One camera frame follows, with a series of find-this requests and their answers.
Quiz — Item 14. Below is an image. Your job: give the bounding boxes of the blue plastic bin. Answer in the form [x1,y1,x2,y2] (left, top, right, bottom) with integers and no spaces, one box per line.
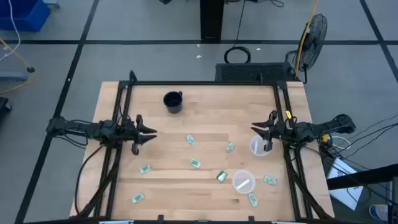
[0,0,52,32]

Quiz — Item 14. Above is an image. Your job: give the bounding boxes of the black metal beam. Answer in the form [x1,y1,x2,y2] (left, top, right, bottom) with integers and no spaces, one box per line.
[326,163,398,190]

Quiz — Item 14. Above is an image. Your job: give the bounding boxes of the coiled black cable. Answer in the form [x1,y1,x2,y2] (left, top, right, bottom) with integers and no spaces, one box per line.
[223,0,252,65]

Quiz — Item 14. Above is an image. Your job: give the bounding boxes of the clear plastic bowl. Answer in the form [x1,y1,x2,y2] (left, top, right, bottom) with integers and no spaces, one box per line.
[232,169,257,195]

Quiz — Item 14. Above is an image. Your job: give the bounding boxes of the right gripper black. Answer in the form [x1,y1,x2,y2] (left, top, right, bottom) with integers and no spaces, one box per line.
[250,110,308,152]

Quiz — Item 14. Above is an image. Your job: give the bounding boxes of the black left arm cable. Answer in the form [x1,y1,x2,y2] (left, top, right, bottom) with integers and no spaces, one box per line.
[74,144,105,215]

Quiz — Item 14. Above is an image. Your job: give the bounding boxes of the dark blue mug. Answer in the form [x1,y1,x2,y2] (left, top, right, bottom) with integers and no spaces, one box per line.
[162,90,183,114]

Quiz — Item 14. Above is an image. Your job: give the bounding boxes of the white cable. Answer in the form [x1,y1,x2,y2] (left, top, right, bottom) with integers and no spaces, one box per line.
[0,0,21,62]

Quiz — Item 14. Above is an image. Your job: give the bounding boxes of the white flat box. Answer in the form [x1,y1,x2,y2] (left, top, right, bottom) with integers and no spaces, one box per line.
[326,157,364,211]

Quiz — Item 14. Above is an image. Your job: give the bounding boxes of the black metal table frame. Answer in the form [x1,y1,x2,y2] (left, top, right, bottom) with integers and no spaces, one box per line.
[70,70,335,224]

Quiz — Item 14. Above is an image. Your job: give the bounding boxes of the white blue shoe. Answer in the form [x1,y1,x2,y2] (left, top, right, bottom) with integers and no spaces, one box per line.
[369,204,389,222]

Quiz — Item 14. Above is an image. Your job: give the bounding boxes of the clear plastic cup held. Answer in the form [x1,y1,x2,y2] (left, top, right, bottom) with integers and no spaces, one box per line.
[249,134,272,157]

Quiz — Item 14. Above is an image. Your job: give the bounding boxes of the black floor cable bundle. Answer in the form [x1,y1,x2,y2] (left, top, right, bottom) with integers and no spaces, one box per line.
[320,113,398,162]

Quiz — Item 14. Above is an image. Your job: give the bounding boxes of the black perforated metal box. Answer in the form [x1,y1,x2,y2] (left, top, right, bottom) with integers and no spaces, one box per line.
[215,62,295,83]

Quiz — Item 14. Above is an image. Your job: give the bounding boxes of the tall black post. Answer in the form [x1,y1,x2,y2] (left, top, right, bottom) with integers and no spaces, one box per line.
[200,0,224,40]

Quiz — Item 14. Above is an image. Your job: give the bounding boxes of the black floor fan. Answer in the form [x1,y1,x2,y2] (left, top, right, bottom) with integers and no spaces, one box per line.
[285,13,328,84]

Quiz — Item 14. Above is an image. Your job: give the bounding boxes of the thin yellow cable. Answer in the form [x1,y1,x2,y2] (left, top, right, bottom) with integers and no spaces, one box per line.
[0,37,32,95]

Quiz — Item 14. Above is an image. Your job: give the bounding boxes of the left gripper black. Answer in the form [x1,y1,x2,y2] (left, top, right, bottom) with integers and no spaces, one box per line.
[99,114,158,156]

